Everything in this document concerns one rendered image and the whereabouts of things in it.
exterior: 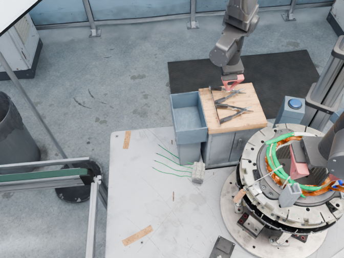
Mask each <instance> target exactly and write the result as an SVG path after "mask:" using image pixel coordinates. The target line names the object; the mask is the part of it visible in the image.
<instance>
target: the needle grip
mask: <svg viewBox="0 0 344 258"><path fill-rule="evenodd" d="M242 191H243V189H241V190H240V191H239V192H238V194H237V195H236V196H235V197H234V199H233V200H234V202H235V203H238V202H239V201H240V199H241V198H242V197H243V196H244V195H245V194H246V191H245V192H242Z"/></svg>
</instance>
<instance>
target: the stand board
mask: <svg viewBox="0 0 344 258"><path fill-rule="evenodd" d="M244 88H245V89H244ZM239 89H244V90H242V91H240V92H244V93H246V94H236V95H235V98H234V97H233V96H232V97H230V98H229V99H227V100H225V101H224V102H221V103H223V104H228V105H232V106H237V107H240V108H246V107H249V106H252V107H251V108H248V109H247V110H250V111H253V112H243V113H242V114H243V115H242V118H240V115H237V116H236V117H234V118H232V119H231V120H229V121H226V122H223V123H221V127H219V124H218V121H217V117H216V113H215V111H214V107H213V103H212V99H211V95H210V92H209V88H203V89H199V93H200V97H201V101H202V105H203V109H204V113H205V117H206V122H207V126H208V134H216V133H224V132H232V131H240V130H248V129H253V128H262V127H266V126H267V124H268V122H267V120H266V117H265V115H264V112H263V110H262V107H261V105H260V102H259V99H258V97H257V95H256V92H255V90H254V87H253V85H252V83H244V84H238V85H236V86H235V87H234V90H239ZM212 94H213V98H214V100H217V99H220V98H223V97H226V96H228V95H230V94H232V92H225V91H212ZM217 111H218V116H219V119H222V118H224V117H227V116H230V115H233V114H235V113H237V112H238V110H232V109H231V108H227V109H225V108H218V107H217Z"/></svg>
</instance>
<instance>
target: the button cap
mask: <svg viewBox="0 0 344 258"><path fill-rule="evenodd" d="M289 104H290V105H291V106H292V107H293V108H299V107H300V106H301V104H302V103H301V101H300V100H298V99H295V98H294V99H291V100H290V102H289Z"/></svg>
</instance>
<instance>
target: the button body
mask: <svg viewBox="0 0 344 258"><path fill-rule="evenodd" d="M294 98H295V99H298V100H300V101H301V102H302V107H301V108H300V109H299V110H294V109H292V108H290V107H289V106H288V101H289V100H290V99H294ZM304 114H305V99H302V98H296V97H290V96H285V98H284V101H283V103H282V105H281V108H280V110H279V113H278V115H277V118H276V120H275V122H274V125H273V127H272V128H275V124H282V123H285V125H286V123H292V124H299V123H300V122H301V120H302V118H303V116H304Z"/></svg>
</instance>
